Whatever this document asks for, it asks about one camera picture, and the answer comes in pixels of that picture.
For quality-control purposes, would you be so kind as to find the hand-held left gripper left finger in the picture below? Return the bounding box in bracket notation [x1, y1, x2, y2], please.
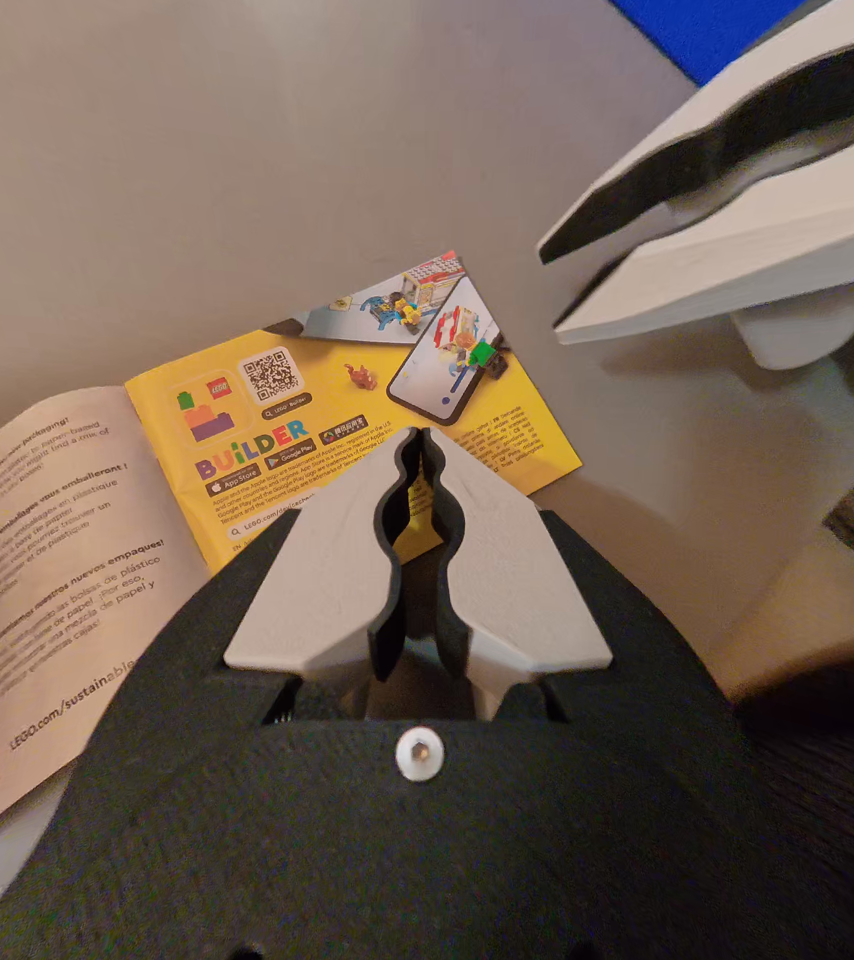
[223, 427, 424, 723]

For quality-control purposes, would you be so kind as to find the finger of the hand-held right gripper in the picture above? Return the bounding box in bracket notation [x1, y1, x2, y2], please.
[536, 0, 854, 265]
[553, 196, 854, 373]

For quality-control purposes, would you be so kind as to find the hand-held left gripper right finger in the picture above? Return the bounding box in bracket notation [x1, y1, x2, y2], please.
[425, 427, 616, 723]

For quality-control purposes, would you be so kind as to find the yellow lego instruction booklet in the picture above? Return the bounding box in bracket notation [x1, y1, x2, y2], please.
[0, 251, 584, 860]

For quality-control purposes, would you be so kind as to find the blue mat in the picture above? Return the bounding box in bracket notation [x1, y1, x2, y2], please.
[607, 0, 805, 88]

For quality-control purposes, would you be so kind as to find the person's dark knit clothing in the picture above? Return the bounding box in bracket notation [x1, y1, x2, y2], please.
[725, 651, 854, 960]

